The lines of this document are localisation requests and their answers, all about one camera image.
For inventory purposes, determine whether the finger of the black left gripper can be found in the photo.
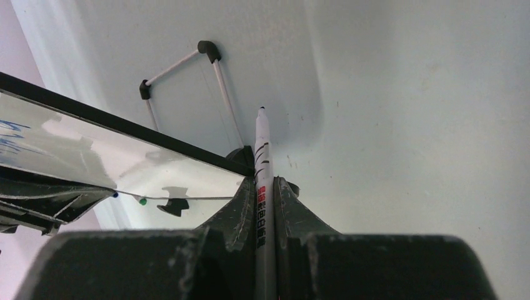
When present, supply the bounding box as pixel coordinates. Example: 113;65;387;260
1;178;116;226

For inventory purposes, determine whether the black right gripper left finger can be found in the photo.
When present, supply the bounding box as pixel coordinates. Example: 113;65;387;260
196;177;256;299

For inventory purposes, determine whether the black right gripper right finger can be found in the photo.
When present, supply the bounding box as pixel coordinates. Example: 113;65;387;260
274;176;339;299

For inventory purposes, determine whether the blue whiteboard marker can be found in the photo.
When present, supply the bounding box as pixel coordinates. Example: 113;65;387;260
254;107;278;299

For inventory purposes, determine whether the small black framed whiteboard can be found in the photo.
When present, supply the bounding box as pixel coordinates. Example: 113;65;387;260
1;74;253;199

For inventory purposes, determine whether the green capped whiteboard marker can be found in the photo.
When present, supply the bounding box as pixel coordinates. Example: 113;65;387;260
134;196;148;206

